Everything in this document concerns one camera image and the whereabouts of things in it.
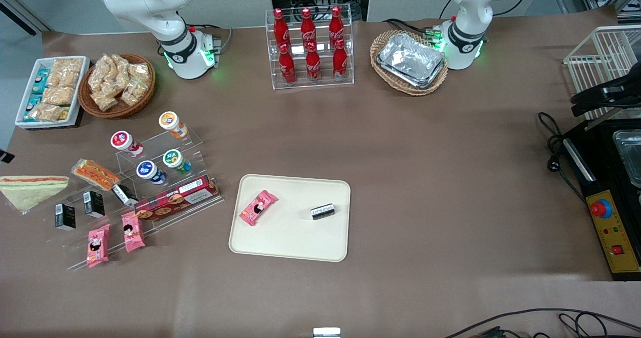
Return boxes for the pink snack pack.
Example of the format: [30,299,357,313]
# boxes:
[86,224,111,268]
[239,190,278,227]
[121,211,146,253]

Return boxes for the red lid cup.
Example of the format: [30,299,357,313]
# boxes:
[110,130,145,158]

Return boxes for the clear bag of crackers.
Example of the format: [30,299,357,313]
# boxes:
[91,90,119,112]
[103,54,132,86]
[42,85,76,106]
[89,55,112,92]
[128,63,151,86]
[122,80,149,107]
[28,103,64,123]
[49,58,84,88]

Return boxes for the large clear acrylic stand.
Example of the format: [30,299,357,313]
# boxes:
[10,173,224,271]

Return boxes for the black power cable with plug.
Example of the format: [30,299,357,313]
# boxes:
[538,112,587,204]

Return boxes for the white wire basket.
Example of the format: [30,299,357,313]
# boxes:
[563,25,641,121]

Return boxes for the dark brown wicker basket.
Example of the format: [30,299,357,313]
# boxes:
[78,54,156,119]

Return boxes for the long red cookie box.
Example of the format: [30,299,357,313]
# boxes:
[134,175,220,222]

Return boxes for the beige plastic tray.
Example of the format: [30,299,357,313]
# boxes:
[228,174,351,263]

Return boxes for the blue lid cup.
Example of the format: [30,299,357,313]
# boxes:
[136,160,167,185]

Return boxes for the small black box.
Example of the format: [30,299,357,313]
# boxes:
[55,203,77,229]
[111,183,139,207]
[83,191,106,218]
[310,204,336,221]

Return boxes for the black left arm base cable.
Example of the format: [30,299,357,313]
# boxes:
[383,19,442,39]

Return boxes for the metal tray in machine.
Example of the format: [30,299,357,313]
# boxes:
[612,129,641,189]

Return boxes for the red cola bottle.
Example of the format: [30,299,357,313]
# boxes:
[305,43,322,83]
[300,8,316,46]
[273,9,290,49]
[278,44,297,85]
[333,39,349,81]
[329,6,346,44]

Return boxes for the aluminium foil tray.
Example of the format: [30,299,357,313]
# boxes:
[376,33,447,90]

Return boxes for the light wicker basket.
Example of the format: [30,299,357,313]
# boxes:
[370,30,449,97]

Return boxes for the green lid cup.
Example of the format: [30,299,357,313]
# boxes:
[163,149,192,175]

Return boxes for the black cables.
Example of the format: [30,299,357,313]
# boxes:
[443,308,641,338]

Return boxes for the black machine lever handle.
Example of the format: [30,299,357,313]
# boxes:
[571,75,641,118]

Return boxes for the orange lid cup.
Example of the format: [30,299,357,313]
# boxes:
[159,111,189,139]

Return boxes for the grey right arm base cable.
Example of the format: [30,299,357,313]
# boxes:
[188,24,234,54]

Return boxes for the black sealing machine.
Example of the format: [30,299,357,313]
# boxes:
[561,118,641,282]

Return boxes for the white rectangular bin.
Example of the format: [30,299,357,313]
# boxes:
[15,56,91,129]

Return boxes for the small clear acrylic riser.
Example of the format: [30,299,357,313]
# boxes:
[114,127,206,186]

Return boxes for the clear acrylic bottle rack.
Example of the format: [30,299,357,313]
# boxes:
[265,4,355,90]

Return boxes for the triangular sandwich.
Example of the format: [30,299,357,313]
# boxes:
[0,176,71,213]

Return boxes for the red emergency stop button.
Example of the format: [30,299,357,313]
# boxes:
[590,199,613,219]

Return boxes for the wrapped orange hot dog sandwich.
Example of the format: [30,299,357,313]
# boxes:
[72,159,121,191]

